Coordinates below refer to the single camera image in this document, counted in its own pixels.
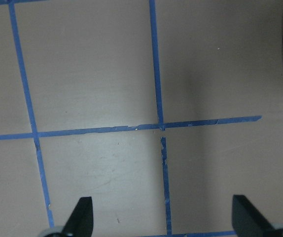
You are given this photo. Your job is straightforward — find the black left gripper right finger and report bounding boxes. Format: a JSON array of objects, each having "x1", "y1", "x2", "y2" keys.
[{"x1": 231, "y1": 195, "x2": 276, "y2": 237}]

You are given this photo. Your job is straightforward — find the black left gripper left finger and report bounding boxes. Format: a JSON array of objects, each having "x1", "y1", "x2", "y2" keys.
[{"x1": 61, "y1": 197, "x2": 93, "y2": 237}]

